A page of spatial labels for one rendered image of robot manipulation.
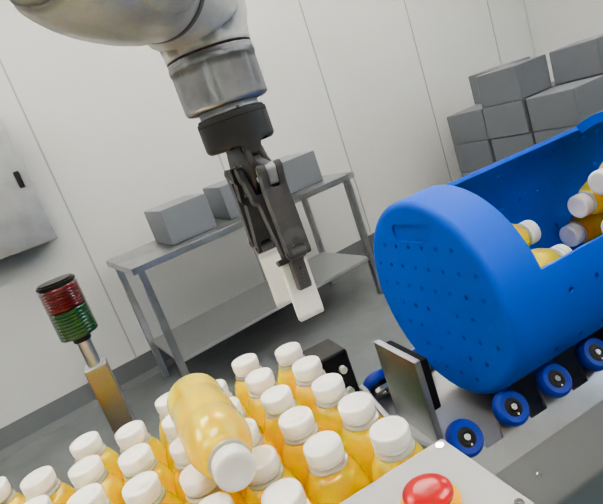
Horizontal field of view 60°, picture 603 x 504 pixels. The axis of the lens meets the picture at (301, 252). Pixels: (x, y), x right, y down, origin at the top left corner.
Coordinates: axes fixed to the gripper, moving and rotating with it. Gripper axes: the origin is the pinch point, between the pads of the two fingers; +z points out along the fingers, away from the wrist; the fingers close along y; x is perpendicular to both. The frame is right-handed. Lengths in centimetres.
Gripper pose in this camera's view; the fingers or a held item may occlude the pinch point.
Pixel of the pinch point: (291, 285)
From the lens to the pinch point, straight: 59.5
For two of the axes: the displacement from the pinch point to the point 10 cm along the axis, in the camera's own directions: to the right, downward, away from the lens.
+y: -3.8, -1.1, 9.2
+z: 3.2, 9.2, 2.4
